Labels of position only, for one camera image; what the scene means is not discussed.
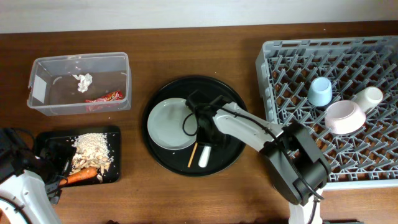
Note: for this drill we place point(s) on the grey plate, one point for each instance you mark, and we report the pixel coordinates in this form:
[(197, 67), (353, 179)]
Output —
[(165, 124)]

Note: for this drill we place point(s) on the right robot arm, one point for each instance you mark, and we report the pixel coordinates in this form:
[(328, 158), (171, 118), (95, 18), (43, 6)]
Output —
[(295, 164)]

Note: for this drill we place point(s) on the white tissue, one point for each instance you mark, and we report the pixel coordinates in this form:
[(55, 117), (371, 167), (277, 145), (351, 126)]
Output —
[(84, 82)]

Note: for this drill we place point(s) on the pink bowl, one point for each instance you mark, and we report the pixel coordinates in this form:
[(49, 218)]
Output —
[(344, 117)]

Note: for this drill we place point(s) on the grey dishwasher rack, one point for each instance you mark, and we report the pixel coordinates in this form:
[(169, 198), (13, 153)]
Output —
[(366, 158)]

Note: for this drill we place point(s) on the wooden chopstick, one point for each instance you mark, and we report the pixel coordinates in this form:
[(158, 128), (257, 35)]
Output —
[(192, 155)]

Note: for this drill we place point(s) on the light blue cup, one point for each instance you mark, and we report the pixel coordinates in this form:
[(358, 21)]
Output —
[(320, 92)]

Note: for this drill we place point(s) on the orange carrot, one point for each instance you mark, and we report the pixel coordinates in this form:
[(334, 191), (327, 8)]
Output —
[(79, 176)]

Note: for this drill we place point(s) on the white plastic fork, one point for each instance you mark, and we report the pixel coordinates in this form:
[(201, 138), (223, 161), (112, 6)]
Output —
[(205, 156)]

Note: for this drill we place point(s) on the round black tray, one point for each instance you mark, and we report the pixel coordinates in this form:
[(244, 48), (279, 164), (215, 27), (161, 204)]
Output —
[(221, 156)]

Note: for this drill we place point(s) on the cream white cup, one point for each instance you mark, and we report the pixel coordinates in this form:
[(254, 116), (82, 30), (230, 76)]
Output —
[(369, 98)]

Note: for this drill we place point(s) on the rice and nut scraps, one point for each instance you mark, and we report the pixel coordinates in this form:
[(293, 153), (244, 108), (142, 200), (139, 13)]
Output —
[(92, 151)]

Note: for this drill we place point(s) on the black rectangular tray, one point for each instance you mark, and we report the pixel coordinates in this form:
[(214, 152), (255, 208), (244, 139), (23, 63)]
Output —
[(57, 142)]

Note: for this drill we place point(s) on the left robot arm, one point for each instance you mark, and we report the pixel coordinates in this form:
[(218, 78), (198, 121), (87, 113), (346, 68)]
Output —
[(31, 176)]

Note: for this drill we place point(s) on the clear plastic bin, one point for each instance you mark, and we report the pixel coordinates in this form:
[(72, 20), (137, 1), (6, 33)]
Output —
[(53, 90)]

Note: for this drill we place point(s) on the red snack wrapper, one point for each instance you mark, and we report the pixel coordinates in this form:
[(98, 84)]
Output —
[(113, 96)]

